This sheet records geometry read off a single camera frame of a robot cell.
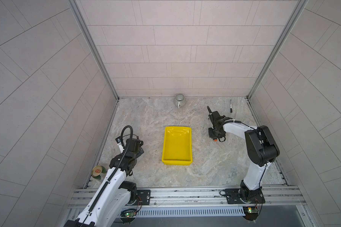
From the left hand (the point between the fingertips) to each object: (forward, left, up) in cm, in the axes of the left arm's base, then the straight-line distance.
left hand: (134, 148), depth 83 cm
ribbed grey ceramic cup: (+38, -27, +2) cm, 47 cm away
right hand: (+14, -50, -7) cm, 53 cm away
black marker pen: (+34, -67, -3) cm, 76 cm away
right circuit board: (-30, -61, -5) cm, 69 cm away
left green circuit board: (-31, -3, -3) cm, 31 cm away
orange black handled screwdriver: (+8, -50, -3) cm, 51 cm away
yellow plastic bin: (+2, -25, 0) cm, 25 cm away
